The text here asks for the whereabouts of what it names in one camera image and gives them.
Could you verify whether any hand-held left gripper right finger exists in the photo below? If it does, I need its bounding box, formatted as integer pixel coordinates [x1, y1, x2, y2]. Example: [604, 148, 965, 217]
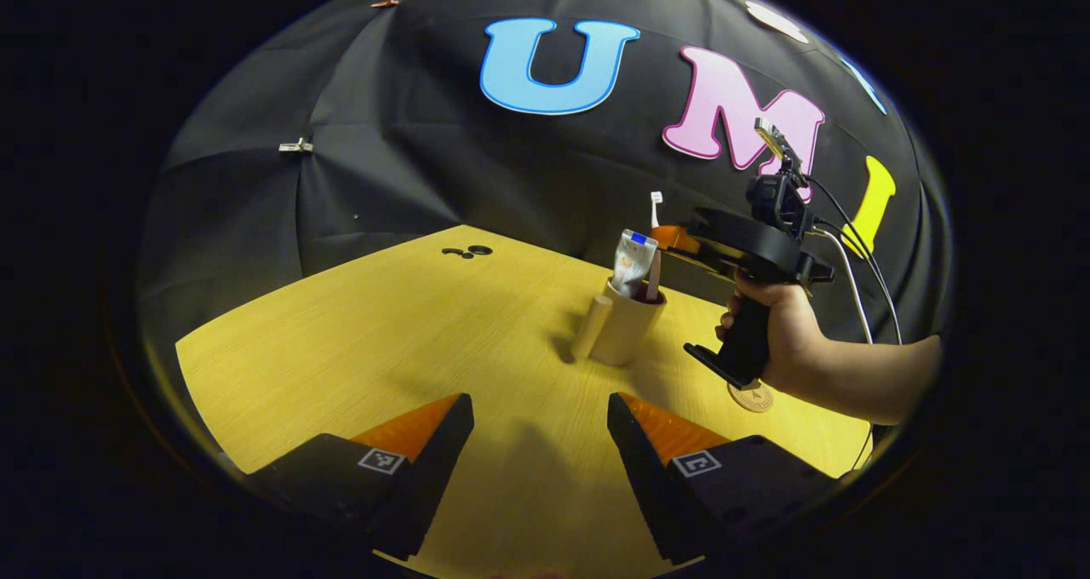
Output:
[607, 392, 840, 565]

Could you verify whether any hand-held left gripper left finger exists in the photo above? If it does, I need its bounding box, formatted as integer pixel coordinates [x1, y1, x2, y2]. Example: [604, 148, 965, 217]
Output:
[247, 393, 475, 561]

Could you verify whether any pink toothbrush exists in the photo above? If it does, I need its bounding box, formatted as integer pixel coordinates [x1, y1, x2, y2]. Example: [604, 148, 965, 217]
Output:
[645, 192, 664, 301]

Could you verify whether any white toothpaste tube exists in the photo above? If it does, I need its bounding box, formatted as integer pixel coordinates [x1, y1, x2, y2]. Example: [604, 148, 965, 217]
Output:
[611, 229, 659, 299]

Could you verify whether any beige cup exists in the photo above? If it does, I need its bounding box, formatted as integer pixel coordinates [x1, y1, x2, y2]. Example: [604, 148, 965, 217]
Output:
[572, 279, 668, 368]

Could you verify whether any round wooden coaster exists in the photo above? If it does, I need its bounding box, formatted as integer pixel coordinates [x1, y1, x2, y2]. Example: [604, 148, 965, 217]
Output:
[728, 381, 775, 413]

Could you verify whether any wooden desktop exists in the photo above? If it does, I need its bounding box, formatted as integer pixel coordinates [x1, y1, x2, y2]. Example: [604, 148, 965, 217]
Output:
[175, 224, 874, 579]

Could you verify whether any black backdrop cloth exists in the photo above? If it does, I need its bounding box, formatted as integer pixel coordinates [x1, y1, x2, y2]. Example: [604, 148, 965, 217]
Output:
[136, 0, 955, 478]

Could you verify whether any white cable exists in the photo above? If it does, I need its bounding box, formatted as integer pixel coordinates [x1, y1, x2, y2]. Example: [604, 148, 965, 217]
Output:
[813, 226, 875, 345]

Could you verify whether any black cable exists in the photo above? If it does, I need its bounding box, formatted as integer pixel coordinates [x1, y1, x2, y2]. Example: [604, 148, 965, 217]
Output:
[805, 175, 904, 346]

